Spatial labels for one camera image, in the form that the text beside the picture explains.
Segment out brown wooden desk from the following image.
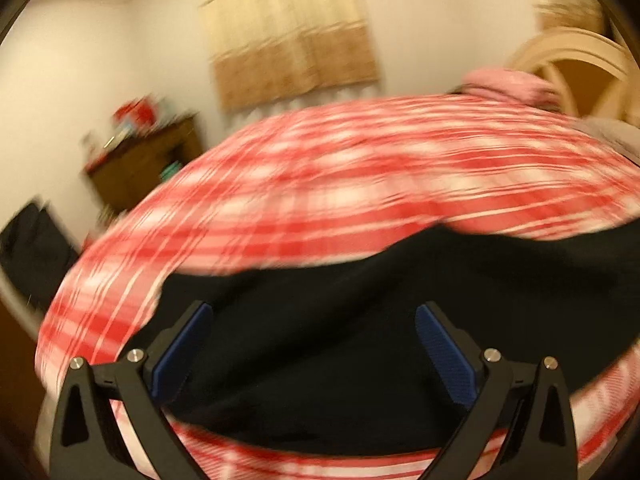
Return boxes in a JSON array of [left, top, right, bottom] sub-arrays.
[[82, 112, 206, 216]]

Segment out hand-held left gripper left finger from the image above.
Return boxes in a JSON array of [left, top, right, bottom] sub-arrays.
[[50, 301, 214, 480]]

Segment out black pants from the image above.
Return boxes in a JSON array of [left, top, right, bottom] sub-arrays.
[[150, 225, 640, 457]]

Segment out grey striped pillow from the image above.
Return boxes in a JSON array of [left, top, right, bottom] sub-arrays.
[[575, 117, 640, 166]]

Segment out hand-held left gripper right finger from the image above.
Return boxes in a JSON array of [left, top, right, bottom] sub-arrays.
[[415, 302, 579, 480]]

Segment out pink folded blanket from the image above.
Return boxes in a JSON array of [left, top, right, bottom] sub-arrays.
[[461, 67, 562, 109]]

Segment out beige patterned window curtain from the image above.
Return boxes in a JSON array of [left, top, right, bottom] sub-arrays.
[[192, 0, 383, 113]]

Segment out cream wooden headboard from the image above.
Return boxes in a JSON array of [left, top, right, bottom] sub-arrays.
[[505, 25, 640, 126]]

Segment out red plaid blanket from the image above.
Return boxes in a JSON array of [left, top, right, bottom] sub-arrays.
[[34, 91, 640, 480]]

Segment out red gift bags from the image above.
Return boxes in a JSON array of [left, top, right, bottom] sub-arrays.
[[112, 97, 157, 130]]

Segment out beige patterned long curtain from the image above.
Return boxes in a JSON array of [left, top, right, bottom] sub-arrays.
[[532, 0, 617, 37]]

